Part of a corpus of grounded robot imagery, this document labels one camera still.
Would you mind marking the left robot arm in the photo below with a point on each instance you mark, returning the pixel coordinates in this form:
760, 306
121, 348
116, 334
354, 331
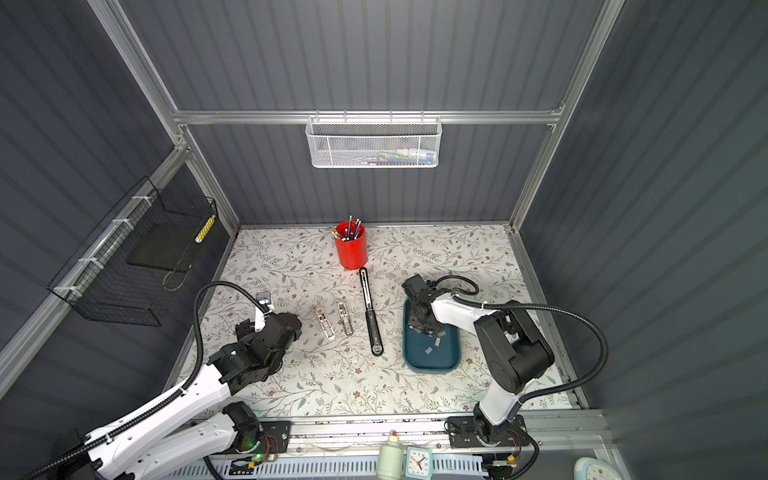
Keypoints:
200, 417

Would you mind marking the small teal clock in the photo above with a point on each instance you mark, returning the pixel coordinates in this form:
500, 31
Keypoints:
418, 463

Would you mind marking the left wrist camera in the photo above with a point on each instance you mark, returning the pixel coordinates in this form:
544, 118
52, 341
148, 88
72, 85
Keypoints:
264, 307

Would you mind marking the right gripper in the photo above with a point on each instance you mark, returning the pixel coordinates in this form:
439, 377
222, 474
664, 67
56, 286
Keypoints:
414, 321

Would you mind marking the yellow marker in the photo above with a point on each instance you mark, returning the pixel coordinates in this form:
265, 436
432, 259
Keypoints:
205, 229

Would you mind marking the pale round object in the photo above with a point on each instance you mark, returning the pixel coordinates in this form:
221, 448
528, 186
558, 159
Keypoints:
587, 468

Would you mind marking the white glue bottle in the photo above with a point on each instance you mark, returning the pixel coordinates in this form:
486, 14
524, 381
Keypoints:
390, 459

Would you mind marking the black notebook in basket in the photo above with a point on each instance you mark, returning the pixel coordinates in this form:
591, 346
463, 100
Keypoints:
166, 247

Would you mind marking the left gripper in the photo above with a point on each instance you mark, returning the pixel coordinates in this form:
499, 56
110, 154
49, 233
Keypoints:
246, 332

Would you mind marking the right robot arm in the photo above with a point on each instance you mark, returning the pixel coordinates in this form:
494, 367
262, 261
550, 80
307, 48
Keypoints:
513, 346

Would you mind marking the black wire basket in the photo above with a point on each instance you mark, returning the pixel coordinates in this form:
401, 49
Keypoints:
132, 271

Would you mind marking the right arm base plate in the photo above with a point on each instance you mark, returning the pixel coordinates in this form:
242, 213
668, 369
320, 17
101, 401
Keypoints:
466, 432

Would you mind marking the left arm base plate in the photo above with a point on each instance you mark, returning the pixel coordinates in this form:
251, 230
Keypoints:
273, 438

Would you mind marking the red pencil cup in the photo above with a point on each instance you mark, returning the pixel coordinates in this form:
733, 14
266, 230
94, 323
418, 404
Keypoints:
350, 240

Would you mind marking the white wire mesh basket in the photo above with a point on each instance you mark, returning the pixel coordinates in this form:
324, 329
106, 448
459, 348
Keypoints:
369, 145

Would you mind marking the teal plastic tray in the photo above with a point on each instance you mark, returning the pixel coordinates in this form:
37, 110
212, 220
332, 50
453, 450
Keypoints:
437, 353

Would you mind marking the black stapler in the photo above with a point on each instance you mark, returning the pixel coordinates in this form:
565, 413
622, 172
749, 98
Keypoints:
370, 315

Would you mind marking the pink eraser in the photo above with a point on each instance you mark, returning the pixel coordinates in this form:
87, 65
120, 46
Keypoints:
325, 324

